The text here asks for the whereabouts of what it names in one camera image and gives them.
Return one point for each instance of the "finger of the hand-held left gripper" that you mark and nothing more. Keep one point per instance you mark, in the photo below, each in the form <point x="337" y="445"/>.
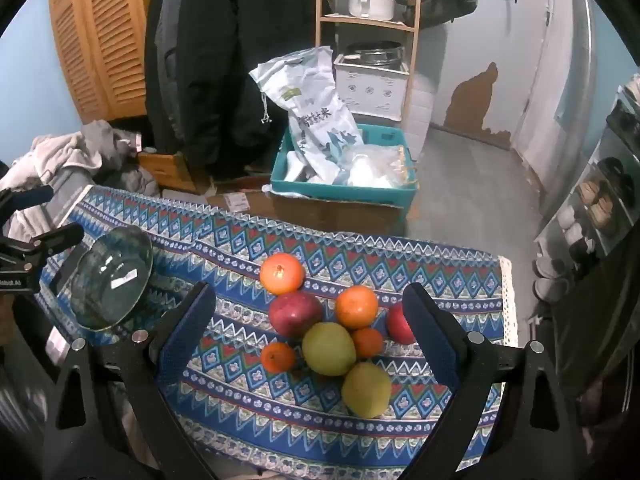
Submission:
<point x="32" y="196"/>
<point x="55" y="240"/>

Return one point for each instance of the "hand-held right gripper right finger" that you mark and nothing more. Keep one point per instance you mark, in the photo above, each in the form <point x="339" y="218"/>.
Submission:
<point x="431" y="331"/>

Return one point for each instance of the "wooden louvered wardrobe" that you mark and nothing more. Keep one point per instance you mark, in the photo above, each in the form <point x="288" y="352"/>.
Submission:
<point x="110" y="35"/>

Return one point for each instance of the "wooden shelf unit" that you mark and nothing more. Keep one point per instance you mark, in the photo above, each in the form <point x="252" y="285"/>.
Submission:
<point x="367" y="21"/>

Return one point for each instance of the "grey hanging jacket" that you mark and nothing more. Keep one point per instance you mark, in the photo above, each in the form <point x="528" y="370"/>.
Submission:
<point x="167" y="70"/>

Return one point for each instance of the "grey printed garment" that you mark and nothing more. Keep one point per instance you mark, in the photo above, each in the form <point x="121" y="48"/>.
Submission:
<point x="70" y="192"/>

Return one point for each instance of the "wooden drawer box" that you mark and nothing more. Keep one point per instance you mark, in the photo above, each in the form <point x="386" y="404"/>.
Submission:
<point x="165" y="165"/>

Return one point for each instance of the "yellow-green pear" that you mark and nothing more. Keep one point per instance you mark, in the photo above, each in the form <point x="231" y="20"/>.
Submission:
<point x="366" y="389"/>

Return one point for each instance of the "large orange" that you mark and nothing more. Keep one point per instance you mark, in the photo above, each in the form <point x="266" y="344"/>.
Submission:
<point x="281" y="273"/>

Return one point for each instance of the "white patterned storage box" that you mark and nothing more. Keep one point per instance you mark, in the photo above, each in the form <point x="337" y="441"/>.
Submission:
<point x="370" y="87"/>

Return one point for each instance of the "steel steamer pot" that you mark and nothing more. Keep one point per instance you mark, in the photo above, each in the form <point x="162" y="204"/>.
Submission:
<point x="375" y="55"/>

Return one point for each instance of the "pile of grey clothes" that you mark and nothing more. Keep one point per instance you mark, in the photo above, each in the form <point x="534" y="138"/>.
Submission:
<point x="55" y="152"/>

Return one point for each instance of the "large cardboard box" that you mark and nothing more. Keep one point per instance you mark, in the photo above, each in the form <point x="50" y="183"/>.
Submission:
<point x="325" y="214"/>

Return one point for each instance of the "white printed rice bag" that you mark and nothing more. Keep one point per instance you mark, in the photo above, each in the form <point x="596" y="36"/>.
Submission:
<point x="310" y="110"/>

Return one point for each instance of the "grey crumpled jacket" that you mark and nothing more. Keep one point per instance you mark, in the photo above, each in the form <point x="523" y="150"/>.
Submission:
<point x="107" y="147"/>

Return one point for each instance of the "small orange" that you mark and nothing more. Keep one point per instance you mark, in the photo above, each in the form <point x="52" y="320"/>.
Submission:
<point x="277" y="357"/>
<point x="367" y="342"/>

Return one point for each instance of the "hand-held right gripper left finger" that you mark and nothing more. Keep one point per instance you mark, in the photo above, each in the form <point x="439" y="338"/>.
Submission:
<point x="182" y="335"/>

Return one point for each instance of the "blue patterned tablecloth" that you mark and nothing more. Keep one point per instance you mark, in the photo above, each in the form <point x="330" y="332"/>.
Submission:
<point x="300" y="425"/>

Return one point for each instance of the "clear glass bowl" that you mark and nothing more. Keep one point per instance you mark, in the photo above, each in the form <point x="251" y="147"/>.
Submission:
<point x="110" y="280"/>

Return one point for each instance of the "white door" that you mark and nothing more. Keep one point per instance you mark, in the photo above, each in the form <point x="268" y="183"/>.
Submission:
<point x="555" y="85"/>

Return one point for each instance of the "clear plastic bags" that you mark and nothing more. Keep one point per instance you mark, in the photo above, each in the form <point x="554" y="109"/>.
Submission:
<point x="375" y="170"/>

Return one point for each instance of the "yellow lemon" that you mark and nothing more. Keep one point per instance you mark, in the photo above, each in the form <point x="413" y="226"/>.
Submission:
<point x="328" y="349"/>

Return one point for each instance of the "medium orange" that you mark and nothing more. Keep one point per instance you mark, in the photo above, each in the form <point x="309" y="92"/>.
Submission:
<point x="356" y="306"/>

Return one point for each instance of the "shoe rack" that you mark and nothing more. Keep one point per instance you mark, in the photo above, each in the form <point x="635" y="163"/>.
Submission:
<point x="615" y="180"/>

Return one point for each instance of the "black hanging coat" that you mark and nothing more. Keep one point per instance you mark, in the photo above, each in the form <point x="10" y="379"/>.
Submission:
<point x="220" y="60"/>

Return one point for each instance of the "white shoe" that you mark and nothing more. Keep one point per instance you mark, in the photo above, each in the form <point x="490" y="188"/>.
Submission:
<point x="550" y="280"/>

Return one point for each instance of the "teal plastic crate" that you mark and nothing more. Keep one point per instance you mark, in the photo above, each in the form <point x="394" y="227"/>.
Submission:
<point x="320" y="192"/>

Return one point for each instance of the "white cooking pot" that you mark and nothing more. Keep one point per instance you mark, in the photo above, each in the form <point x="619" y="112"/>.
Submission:
<point x="370" y="6"/>

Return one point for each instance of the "large red apple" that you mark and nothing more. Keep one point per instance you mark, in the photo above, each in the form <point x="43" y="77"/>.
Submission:
<point x="295" y="314"/>

